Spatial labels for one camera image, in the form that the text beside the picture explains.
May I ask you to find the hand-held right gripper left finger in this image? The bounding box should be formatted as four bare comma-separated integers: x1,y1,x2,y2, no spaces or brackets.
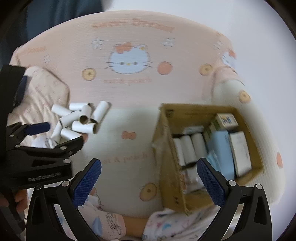
25,158,102,241

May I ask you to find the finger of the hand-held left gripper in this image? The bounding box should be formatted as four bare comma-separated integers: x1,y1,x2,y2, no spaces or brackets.
14,135,84,169
6,122,51,149

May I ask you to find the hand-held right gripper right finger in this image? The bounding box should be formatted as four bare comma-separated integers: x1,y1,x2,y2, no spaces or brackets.
196,158,273,241

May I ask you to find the cardboard box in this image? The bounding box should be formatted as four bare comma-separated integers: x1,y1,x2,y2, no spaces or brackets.
151,103,265,216

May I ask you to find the pile of white paper tubes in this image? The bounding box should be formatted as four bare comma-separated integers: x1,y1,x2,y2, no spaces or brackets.
50,101,111,144

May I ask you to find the person's left hand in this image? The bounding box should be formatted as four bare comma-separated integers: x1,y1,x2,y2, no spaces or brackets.
14,188,29,212

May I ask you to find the light blue case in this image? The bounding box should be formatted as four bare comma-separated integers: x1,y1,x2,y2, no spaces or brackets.
205,130,236,179

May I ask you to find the pale pink printed pillow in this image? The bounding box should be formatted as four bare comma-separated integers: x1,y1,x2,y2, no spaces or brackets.
7,66,70,149

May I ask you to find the white book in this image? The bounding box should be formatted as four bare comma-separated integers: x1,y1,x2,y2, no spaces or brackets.
229,131,252,178

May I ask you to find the white label sheet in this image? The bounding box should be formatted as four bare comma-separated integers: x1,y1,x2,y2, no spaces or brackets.
183,126,205,135

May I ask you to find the printed white pajamas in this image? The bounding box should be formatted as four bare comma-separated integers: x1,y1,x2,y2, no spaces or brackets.
79,188,221,241

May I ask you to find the green white cartoon carton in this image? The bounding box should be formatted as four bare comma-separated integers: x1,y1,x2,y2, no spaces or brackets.
209,113,239,135

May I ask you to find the pink cartoon cat mat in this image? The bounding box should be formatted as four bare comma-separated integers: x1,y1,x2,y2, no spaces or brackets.
9,10,288,212

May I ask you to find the dark blue cloth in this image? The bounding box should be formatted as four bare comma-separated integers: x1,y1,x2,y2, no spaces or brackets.
23,0,104,47

